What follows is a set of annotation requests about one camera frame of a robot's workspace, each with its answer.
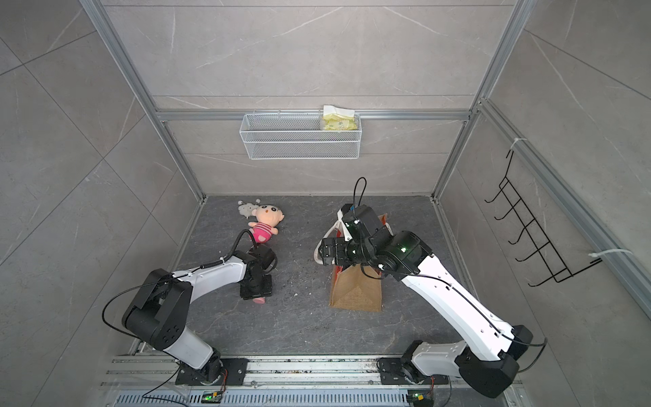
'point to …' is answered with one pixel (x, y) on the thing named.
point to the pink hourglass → (259, 300)
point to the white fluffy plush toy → (247, 209)
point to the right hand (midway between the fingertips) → (336, 249)
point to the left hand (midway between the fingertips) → (268, 290)
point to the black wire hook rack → (554, 263)
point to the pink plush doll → (268, 217)
